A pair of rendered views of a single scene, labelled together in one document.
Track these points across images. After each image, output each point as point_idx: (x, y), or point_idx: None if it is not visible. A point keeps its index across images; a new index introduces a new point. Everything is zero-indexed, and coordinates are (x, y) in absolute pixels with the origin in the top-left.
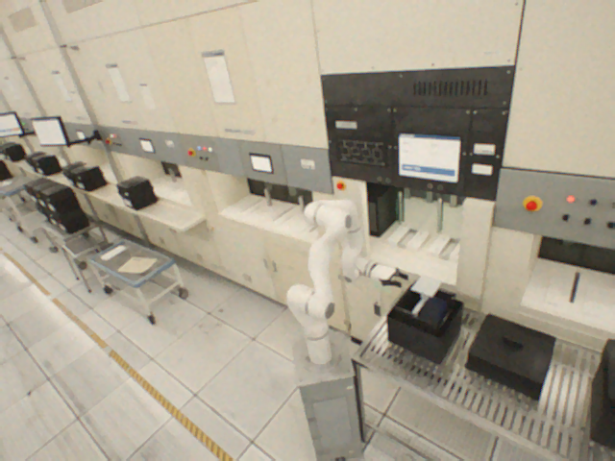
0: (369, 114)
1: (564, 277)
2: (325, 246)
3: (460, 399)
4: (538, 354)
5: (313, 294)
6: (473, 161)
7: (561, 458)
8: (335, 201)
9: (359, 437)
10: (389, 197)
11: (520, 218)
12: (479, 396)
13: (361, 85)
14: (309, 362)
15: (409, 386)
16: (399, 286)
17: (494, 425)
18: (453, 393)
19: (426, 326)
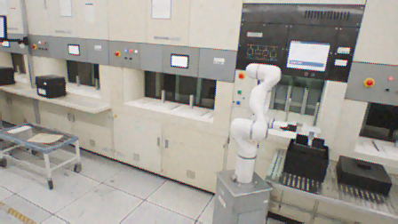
0: (273, 28)
1: (367, 141)
2: (265, 88)
3: (346, 198)
4: (380, 172)
5: (256, 121)
6: (336, 58)
7: None
8: None
9: None
10: None
11: (361, 92)
12: (356, 196)
13: (270, 11)
14: (237, 182)
15: (312, 193)
16: (294, 131)
17: (374, 210)
18: (340, 196)
19: (315, 155)
